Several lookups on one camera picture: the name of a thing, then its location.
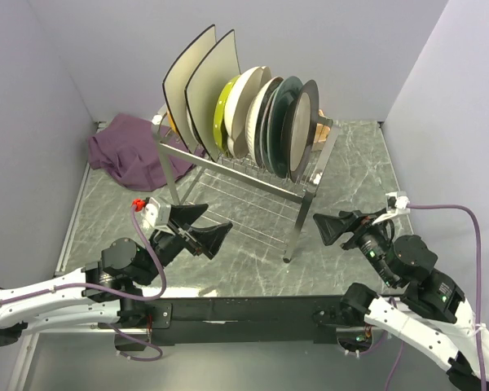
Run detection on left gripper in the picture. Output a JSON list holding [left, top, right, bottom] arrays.
[[138, 204, 234, 286]]

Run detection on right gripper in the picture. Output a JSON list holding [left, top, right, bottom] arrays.
[[310, 205, 397, 285]]

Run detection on brown rimmed cream plate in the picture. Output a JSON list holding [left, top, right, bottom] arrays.
[[282, 80, 319, 182]]

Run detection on teal round plate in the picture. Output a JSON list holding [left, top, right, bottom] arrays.
[[267, 76, 302, 178]]

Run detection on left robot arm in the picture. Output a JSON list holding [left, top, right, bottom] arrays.
[[0, 198, 233, 347]]

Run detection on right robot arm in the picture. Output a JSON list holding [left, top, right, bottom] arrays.
[[313, 209, 489, 390]]

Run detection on metal dish rack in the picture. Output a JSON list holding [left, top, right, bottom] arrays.
[[152, 105, 341, 263]]

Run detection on green polka dot plate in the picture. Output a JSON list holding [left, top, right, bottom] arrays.
[[213, 75, 240, 156]]

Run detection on wooden compartment tray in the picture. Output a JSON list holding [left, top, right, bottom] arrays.
[[311, 109, 333, 152]]

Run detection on purple cloth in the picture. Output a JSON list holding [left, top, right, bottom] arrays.
[[86, 112, 196, 191]]

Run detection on orange plate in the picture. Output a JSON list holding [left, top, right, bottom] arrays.
[[166, 109, 178, 134]]

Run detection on white ribbed plate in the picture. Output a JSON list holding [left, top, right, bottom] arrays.
[[245, 77, 283, 166]]

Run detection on floral patterned plate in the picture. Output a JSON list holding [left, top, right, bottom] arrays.
[[254, 77, 284, 169]]

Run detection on front square cream plate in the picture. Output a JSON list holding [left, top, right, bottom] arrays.
[[185, 29, 240, 162]]

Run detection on square cream plate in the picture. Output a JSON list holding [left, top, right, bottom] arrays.
[[162, 24, 216, 152], [185, 29, 240, 162]]

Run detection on rear square cream plate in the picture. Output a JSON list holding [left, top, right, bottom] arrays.
[[162, 24, 216, 152]]

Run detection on cream round bowl plate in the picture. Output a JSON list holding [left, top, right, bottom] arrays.
[[224, 66, 271, 159]]

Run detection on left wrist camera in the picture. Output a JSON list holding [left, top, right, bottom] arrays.
[[131, 197, 171, 231]]

